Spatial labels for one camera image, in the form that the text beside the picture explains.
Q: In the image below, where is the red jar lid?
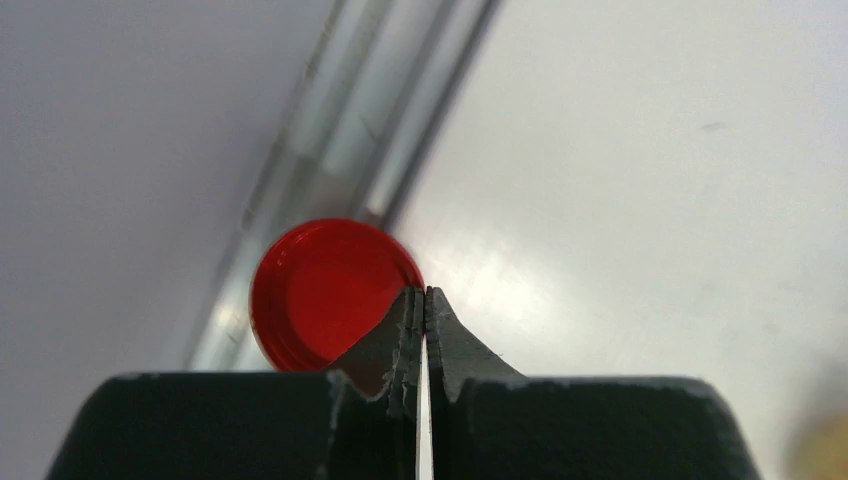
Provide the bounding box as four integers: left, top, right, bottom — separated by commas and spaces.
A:
249, 218, 425, 372

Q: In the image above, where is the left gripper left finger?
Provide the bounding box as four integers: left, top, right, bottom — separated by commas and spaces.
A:
48, 287, 423, 479

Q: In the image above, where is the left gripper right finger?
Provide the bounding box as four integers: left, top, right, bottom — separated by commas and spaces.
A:
424, 287, 759, 479

